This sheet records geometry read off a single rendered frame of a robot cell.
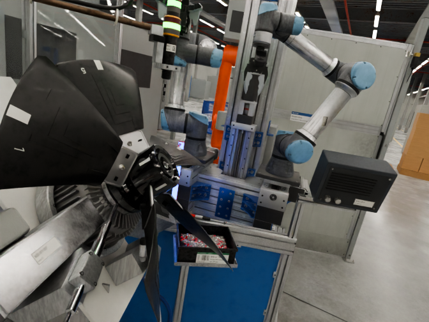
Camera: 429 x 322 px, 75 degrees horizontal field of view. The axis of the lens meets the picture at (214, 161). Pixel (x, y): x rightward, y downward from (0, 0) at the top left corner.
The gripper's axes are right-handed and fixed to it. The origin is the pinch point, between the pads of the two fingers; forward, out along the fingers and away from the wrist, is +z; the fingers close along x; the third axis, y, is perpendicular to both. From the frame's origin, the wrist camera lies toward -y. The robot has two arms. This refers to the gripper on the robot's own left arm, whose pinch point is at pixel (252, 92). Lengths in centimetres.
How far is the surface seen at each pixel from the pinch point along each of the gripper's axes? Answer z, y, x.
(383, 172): 21, -22, -53
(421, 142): 54, 609, -460
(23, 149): 14, -87, 36
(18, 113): 8, -87, 37
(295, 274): 143, 86, -69
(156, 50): -6, -54, 27
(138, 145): 18, -56, 29
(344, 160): 19.3, -18.4, -38.9
